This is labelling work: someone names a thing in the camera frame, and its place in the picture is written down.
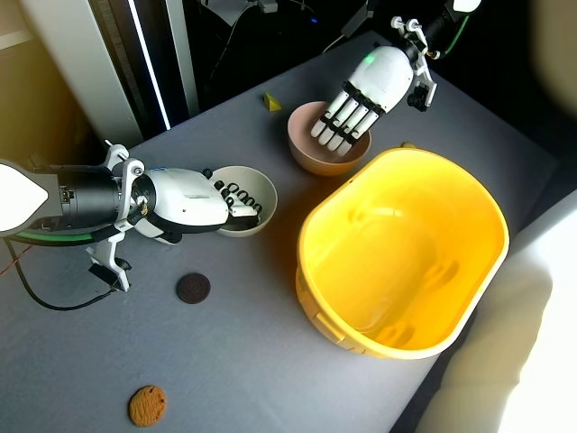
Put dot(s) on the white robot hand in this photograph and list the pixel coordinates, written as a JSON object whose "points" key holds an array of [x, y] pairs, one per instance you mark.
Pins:
{"points": [[383, 76], [185, 198]]}

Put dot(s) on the small white bowl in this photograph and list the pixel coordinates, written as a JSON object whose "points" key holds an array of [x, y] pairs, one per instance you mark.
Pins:
{"points": [[266, 189]]}

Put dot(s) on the large pink bowl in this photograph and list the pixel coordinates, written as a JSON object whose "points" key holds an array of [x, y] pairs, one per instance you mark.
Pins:
{"points": [[324, 164]]}

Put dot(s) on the large yellow plastic tub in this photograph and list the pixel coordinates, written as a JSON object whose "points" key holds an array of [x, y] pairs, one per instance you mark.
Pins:
{"points": [[383, 252]]}

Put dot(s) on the plain tan round biscuit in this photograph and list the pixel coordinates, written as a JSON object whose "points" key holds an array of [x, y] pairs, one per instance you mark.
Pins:
{"points": [[408, 145]]}

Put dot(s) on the dark chocolate sandwich cookie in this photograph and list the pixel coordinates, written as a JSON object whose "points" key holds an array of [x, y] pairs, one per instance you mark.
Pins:
{"points": [[193, 288]]}

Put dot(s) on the yellow triangle block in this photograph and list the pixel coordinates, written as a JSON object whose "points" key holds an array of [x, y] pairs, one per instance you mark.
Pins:
{"points": [[272, 104]]}

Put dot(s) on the grey table cloth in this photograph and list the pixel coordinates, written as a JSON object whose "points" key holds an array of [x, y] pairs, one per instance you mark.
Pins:
{"points": [[225, 338]]}

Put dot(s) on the blurry beige rounded shell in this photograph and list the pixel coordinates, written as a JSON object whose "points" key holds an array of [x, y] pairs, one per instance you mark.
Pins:
{"points": [[556, 49]]}

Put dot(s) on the white slanted panel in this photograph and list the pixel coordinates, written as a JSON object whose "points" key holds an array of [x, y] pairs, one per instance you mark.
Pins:
{"points": [[76, 54]]}

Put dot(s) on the brown chocolate chip cookie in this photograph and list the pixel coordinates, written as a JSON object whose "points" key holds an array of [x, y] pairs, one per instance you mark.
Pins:
{"points": [[148, 406]]}

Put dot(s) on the white rounded shell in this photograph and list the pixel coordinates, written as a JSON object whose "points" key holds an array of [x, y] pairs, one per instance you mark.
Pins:
{"points": [[487, 352]]}

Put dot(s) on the grey-white post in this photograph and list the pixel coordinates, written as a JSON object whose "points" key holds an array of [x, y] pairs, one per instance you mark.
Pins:
{"points": [[182, 49]]}

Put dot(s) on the black frame with light strip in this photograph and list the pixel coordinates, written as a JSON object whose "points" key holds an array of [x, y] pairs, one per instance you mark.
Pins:
{"points": [[155, 45]]}

